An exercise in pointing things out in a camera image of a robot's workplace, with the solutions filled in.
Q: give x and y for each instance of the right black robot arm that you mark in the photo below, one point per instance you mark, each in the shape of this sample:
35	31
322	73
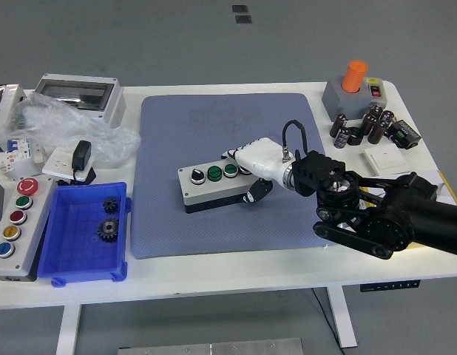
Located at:
387	225

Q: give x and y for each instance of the blue plastic bin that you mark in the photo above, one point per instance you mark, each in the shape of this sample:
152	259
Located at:
77	255

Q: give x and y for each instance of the small black gear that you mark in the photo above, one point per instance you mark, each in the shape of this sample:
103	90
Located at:
111	206

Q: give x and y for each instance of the dark brown cylindrical capacitor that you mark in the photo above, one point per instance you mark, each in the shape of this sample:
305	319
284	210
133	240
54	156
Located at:
338	125
376	112
376	133
387	117
367	125

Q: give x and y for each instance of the grey-blue textured mat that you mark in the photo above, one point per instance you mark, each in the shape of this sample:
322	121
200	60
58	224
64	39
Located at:
169	122

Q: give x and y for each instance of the black power adapter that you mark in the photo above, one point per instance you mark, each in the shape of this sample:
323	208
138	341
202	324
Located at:
81	153

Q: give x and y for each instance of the orange cylinder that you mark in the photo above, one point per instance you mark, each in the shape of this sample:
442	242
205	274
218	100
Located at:
354	75

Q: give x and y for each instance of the large black gear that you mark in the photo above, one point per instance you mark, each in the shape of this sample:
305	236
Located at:
108	230

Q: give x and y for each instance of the white wall socket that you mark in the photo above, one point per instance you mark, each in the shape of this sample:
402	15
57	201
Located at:
58	161

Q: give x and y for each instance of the grey metal plate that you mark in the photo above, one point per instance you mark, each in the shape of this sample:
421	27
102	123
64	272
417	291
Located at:
213	347

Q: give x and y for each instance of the grey enclosure with clear lid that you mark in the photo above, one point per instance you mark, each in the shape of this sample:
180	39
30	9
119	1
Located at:
114	107

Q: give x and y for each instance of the black table control panel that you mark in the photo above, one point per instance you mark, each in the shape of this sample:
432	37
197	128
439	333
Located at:
389	286

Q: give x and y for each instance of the white circuit breaker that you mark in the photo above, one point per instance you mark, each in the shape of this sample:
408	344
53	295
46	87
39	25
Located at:
17	149

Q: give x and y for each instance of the dark floor plate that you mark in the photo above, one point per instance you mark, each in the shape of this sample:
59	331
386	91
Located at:
239	9
243	19

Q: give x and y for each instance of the grey four-control button box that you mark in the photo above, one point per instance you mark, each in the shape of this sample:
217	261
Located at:
210	192

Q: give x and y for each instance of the white table leg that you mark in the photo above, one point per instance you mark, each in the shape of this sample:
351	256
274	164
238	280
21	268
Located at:
67	329
343	318

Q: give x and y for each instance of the black module with green terminal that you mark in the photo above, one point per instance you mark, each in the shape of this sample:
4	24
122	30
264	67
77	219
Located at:
404	134

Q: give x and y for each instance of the grey five-button control box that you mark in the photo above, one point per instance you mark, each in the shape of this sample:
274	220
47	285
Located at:
32	236

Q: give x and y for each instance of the capacitor with grey print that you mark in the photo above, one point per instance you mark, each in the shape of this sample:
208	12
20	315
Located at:
342	138

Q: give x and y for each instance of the grey box with red switch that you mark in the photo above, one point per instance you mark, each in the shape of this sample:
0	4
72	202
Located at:
347	103

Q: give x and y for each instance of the clear crumpled plastic bag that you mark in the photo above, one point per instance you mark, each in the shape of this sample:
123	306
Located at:
77	125

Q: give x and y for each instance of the yellow and white carton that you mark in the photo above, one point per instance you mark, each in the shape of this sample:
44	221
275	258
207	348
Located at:
448	188

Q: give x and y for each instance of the white wall switch plate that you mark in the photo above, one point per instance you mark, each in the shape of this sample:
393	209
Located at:
385	159

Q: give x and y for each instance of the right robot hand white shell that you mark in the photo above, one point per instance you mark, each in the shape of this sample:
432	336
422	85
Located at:
260	155

